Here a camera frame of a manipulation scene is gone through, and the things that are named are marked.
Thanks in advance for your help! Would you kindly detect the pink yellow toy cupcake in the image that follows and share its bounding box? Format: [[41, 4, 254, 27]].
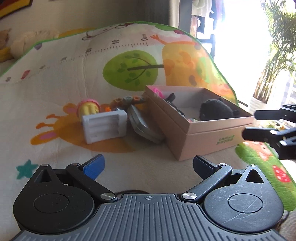
[[76, 99, 100, 121]]

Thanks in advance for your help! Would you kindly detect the cream plush pillow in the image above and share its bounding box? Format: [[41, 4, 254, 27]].
[[10, 30, 60, 59]]

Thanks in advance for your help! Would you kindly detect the yellow cushion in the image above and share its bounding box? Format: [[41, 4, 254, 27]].
[[0, 47, 14, 63]]

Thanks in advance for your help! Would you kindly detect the colourful cartoon play mat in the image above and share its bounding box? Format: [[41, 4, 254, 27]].
[[1, 22, 295, 240]]

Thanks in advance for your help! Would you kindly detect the pink cardboard box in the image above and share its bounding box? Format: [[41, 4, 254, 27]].
[[144, 85, 254, 161]]

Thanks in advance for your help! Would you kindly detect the white battery holder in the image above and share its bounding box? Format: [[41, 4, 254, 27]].
[[82, 110, 127, 144]]

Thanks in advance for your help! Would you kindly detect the black plush toy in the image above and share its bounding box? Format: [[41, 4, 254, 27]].
[[199, 97, 240, 121]]

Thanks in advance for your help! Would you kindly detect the white potted palm plant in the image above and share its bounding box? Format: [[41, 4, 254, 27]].
[[249, 1, 295, 114]]

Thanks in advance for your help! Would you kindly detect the brown plush animal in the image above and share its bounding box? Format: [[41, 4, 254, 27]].
[[0, 28, 11, 49]]

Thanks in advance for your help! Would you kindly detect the pink toy net basket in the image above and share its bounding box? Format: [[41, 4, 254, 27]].
[[152, 87, 164, 99]]

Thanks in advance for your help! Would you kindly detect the framed wall picture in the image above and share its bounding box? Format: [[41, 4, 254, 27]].
[[0, 0, 33, 19]]

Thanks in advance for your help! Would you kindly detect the grey metal tin case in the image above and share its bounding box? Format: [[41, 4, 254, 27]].
[[127, 105, 165, 144]]

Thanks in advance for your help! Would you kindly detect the black binder clip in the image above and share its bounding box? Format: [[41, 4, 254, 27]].
[[165, 93, 185, 117]]

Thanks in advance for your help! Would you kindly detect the brown plush finger toy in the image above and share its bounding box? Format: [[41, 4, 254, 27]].
[[109, 95, 146, 110]]

